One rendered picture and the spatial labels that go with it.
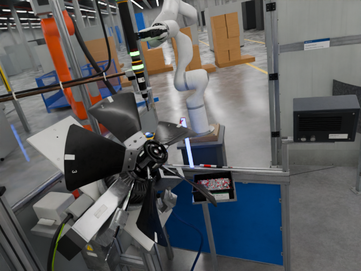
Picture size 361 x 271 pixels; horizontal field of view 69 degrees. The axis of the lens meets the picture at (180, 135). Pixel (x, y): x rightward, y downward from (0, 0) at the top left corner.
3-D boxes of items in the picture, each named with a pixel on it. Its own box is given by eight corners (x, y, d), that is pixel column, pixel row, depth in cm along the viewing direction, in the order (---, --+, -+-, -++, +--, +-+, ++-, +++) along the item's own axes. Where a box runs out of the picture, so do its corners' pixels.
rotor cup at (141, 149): (145, 187, 110) (162, 171, 103) (119, 164, 109) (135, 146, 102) (159, 169, 122) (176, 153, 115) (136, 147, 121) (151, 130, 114)
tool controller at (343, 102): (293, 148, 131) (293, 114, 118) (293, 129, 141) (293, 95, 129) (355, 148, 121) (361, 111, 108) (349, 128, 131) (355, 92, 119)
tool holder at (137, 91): (131, 97, 106) (125, 72, 102) (130, 93, 112) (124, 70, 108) (153, 91, 107) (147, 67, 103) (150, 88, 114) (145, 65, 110)
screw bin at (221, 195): (193, 202, 139) (191, 192, 136) (195, 184, 154) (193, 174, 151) (235, 200, 135) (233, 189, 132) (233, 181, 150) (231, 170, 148)
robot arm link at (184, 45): (197, 87, 166) (173, 92, 170) (200, 88, 178) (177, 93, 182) (183, 6, 162) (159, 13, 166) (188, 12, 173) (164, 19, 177)
